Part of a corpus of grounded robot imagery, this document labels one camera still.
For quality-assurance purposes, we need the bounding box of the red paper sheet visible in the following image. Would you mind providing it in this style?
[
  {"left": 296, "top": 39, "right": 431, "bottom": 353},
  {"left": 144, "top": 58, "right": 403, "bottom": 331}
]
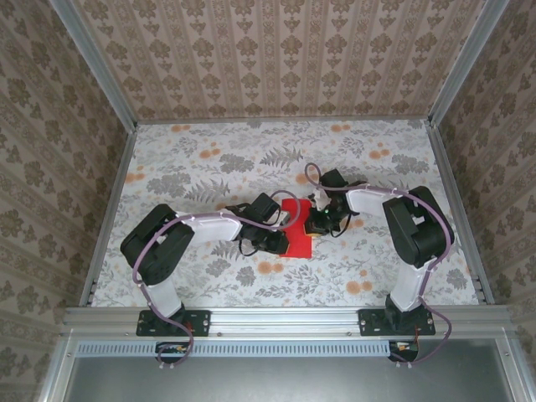
[{"left": 277, "top": 198, "right": 314, "bottom": 258}]

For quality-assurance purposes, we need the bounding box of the floral printed tablecloth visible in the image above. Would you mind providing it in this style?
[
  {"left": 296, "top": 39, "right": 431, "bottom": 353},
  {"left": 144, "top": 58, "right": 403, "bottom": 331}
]
[{"left": 90, "top": 119, "right": 482, "bottom": 309}]

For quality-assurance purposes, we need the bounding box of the grey metal panel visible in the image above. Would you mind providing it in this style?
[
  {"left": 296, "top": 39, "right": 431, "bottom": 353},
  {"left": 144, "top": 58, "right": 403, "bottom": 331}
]
[{"left": 37, "top": 338, "right": 536, "bottom": 402}]

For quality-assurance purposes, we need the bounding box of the black electronics board with connector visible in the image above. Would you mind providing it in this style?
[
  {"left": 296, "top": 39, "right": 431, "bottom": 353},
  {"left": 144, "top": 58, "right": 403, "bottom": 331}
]
[
  {"left": 154, "top": 341, "right": 188, "bottom": 364},
  {"left": 387, "top": 339, "right": 420, "bottom": 363}
]

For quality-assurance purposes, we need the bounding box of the thin black right gripper cable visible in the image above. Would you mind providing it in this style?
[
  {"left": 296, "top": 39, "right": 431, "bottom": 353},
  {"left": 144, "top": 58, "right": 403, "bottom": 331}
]
[{"left": 329, "top": 209, "right": 353, "bottom": 238}]

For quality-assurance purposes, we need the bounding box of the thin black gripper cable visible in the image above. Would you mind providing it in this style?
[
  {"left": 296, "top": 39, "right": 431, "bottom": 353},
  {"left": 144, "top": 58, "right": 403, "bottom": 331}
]
[
  {"left": 237, "top": 238, "right": 270, "bottom": 258},
  {"left": 329, "top": 209, "right": 353, "bottom": 238}
]

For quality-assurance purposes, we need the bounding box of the thin black left gripper cable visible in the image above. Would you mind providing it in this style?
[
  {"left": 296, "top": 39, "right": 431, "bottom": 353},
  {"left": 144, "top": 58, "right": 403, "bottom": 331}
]
[{"left": 237, "top": 238, "right": 270, "bottom": 258}]

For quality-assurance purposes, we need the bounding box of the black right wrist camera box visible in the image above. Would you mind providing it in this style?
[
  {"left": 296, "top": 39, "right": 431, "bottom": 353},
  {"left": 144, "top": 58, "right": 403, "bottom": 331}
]
[{"left": 320, "top": 168, "right": 349, "bottom": 193}]

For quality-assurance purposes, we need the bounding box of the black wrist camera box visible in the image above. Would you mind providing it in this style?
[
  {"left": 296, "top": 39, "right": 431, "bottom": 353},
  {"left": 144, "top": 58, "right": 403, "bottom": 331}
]
[
  {"left": 249, "top": 192, "right": 282, "bottom": 225},
  {"left": 320, "top": 168, "right": 349, "bottom": 193}
]

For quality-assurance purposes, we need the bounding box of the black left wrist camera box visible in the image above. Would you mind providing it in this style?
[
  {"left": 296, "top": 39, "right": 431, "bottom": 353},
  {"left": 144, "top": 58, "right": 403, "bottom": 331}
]
[{"left": 249, "top": 192, "right": 282, "bottom": 225}]

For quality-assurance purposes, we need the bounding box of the aluminium frame rail with bases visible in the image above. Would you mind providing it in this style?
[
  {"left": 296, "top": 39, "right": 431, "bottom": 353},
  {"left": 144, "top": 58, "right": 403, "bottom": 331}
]
[{"left": 61, "top": 304, "right": 515, "bottom": 339}]

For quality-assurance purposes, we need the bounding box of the thin aluminium table rail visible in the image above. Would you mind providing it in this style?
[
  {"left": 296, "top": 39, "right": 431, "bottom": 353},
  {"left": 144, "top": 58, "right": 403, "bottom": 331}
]
[{"left": 136, "top": 118, "right": 432, "bottom": 126}]

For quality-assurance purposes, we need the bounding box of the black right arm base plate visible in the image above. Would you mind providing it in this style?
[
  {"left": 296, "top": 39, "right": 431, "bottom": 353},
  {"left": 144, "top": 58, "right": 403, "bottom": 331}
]
[{"left": 358, "top": 308, "right": 436, "bottom": 338}]

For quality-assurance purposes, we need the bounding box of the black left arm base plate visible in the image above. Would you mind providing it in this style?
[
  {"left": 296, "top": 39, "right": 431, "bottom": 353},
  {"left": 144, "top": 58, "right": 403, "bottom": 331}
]
[{"left": 136, "top": 308, "right": 212, "bottom": 338}]

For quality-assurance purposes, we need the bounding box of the white slotted cable duct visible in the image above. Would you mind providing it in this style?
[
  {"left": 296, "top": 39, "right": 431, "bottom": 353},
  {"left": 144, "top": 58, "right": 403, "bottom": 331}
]
[{"left": 76, "top": 339, "right": 420, "bottom": 358}]

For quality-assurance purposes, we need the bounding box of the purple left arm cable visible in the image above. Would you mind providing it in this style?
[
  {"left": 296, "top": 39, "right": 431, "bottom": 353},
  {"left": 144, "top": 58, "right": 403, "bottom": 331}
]
[{"left": 131, "top": 188, "right": 299, "bottom": 372}]

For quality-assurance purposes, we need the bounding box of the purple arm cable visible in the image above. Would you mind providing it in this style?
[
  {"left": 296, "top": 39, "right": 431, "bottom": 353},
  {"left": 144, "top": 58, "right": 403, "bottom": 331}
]
[
  {"left": 304, "top": 162, "right": 456, "bottom": 370},
  {"left": 131, "top": 188, "right": 299, "bottom": 372}
]

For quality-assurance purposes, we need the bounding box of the aluminium table side rail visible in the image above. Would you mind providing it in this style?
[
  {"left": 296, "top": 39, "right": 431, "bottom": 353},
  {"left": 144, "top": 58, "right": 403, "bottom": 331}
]
[
  {"left": 423, "top": 119, "right": 495, "bottom": 307},
  {"left": 78, "top": 123, "right": 140, "bottom": 309}
]

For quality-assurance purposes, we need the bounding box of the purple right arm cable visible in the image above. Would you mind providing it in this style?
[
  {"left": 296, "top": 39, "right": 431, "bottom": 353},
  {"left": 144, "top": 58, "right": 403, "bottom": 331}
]
[{"left": 304, "top": 162, "right": 456, "bottom": 370}]

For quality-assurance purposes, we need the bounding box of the aluminium frame corner post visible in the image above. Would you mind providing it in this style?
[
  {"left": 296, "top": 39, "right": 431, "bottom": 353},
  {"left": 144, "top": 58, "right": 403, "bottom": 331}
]
[
  {"left": 425, "top": 0, "right": 513, "bottom": 129},
  {"left": 49, "top": 0, "right": 139, "bottom": 131}
]

